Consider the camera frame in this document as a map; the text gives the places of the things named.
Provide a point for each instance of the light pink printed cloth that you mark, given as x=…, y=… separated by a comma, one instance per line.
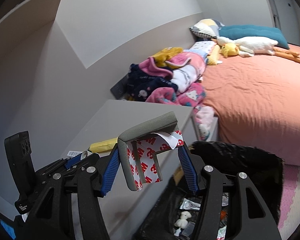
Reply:
x=205, y=115

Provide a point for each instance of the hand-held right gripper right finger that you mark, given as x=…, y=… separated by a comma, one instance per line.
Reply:
x=187, y=170

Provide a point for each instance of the yellow duck plush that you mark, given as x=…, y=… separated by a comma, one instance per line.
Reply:
x=228, y=49

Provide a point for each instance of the black wall socket panel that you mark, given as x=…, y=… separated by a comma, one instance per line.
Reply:
x=118, y=90

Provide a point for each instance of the dark navy clothing pile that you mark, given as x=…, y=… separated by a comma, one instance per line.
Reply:
x=145, y=80

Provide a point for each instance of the teal pillow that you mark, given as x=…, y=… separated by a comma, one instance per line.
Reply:
x=252, y=31

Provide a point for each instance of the white rectangular carton box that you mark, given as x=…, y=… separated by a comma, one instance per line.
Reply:
x=75, y=154

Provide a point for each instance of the clear plastic wrapper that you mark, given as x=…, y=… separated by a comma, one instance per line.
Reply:
x=190, y=203

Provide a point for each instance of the checked pillow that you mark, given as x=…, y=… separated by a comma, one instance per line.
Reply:
x=205, y=27

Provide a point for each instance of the clear plastic cup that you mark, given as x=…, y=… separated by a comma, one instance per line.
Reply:
x=190, y=230

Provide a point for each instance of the yellow printed blanket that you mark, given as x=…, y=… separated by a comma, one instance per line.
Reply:
x=167, y=52

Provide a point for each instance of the white dotted pillow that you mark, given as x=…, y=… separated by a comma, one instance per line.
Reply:
x=202, y=46

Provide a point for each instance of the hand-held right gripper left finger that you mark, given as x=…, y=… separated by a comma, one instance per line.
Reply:
x=110, y=170

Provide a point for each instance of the pink foam floor mat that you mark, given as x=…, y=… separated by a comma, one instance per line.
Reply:
x=295, y=195

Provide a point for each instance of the pink printed blanket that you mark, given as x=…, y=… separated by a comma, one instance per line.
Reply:
x=190, y=95

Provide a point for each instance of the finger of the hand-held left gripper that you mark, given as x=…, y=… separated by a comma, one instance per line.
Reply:
x=90, y=160
x=72, y=161

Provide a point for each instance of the yellow packet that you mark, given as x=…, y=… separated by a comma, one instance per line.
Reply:
x=103, y=145

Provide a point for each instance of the grey corner guard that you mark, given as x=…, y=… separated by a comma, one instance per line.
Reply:
x=145, y=130

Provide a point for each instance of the black trash bag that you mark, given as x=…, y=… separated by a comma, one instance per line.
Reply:
x=240, y=160

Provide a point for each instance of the yellow pillow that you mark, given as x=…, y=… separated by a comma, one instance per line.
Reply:
x=213, y=56

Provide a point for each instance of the grey door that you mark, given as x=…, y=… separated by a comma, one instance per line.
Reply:
x=281, y=7

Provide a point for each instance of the orange bed sheet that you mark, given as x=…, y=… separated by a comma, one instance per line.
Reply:
x=252, y=92

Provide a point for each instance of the white goose plush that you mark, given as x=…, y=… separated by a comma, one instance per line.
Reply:
x=255, y=43

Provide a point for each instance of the white striped blanket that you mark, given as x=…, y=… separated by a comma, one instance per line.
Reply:
x=185, y=77

